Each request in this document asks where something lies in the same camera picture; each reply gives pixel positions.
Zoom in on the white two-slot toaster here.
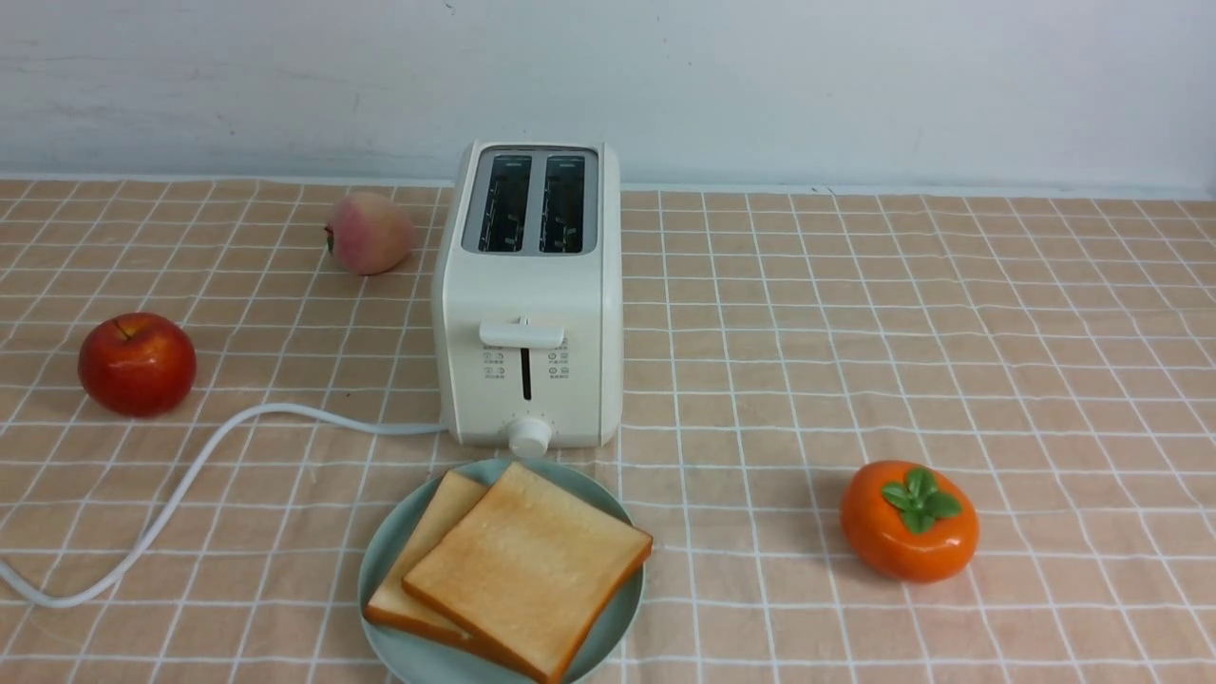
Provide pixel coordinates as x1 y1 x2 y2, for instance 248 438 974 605
430 142 624 458

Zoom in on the light green round plate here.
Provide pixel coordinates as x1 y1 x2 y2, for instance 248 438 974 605
359 459 644 683

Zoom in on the toast slice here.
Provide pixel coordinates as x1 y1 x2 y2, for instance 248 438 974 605
401 462 653 683
364 469 503 656

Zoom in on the white toaster power cord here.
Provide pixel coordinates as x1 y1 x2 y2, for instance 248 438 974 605
0 403 446 609

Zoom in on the orange persimmon with green leaves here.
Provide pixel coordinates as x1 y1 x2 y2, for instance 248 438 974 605
840 460 979 583

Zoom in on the red apple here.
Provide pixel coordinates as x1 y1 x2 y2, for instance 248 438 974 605
77 312 199 417

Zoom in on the pink peach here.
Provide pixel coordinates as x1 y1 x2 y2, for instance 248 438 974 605
325 192 420 276

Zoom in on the orange checkered tablecloth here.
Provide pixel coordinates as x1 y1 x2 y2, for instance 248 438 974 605
1 180 1215 683

